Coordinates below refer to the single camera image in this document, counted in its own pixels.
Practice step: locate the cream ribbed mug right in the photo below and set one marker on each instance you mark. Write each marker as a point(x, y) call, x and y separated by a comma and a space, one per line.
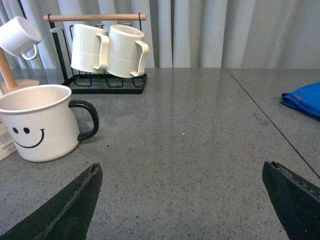
point(127, 51)

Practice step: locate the cream ribbed mug left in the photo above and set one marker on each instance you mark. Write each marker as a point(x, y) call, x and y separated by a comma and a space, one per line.
point(89, 48)

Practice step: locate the black wire mug rack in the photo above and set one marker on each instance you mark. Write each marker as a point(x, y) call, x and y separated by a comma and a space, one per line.
point(81, 82)

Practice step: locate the white smiley face mug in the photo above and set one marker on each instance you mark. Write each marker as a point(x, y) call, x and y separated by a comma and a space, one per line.
point(41, 121)

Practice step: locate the blue folded cloth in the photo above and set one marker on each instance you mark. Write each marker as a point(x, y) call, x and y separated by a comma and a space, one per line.
point(306, 98)

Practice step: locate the small white cup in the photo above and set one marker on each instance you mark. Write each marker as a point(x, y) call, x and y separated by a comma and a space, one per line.
point(20, 38)

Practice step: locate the Pascual milk carton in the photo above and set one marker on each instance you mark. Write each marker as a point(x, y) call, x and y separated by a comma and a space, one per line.
point(7, 146)

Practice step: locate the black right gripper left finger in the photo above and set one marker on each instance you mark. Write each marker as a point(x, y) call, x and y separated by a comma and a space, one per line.
point(65, 216)

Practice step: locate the wooden mug tree stand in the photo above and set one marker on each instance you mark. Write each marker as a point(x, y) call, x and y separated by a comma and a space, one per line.
point(10, 84)

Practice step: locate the cream ribbed mug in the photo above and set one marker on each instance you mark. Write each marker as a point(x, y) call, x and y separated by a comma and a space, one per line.
point(127, 51)
point(89, 48)

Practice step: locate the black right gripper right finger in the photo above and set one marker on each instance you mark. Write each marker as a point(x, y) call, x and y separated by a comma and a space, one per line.
point(295, 200)

